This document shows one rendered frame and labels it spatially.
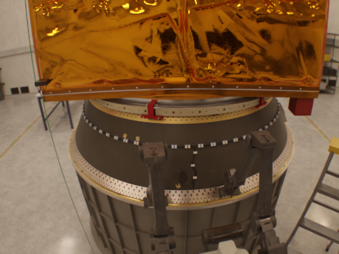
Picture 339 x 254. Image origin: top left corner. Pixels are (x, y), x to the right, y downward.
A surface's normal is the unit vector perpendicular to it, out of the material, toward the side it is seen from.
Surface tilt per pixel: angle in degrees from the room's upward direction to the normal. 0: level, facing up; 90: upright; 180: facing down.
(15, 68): 90
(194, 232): 90
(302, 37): 89
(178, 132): 62
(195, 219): 90
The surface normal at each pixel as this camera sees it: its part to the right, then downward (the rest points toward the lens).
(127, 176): -0.39, -0.04
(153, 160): 0.08, 0.04
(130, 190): -0.29, -0.37
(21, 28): -0.05, 0.44
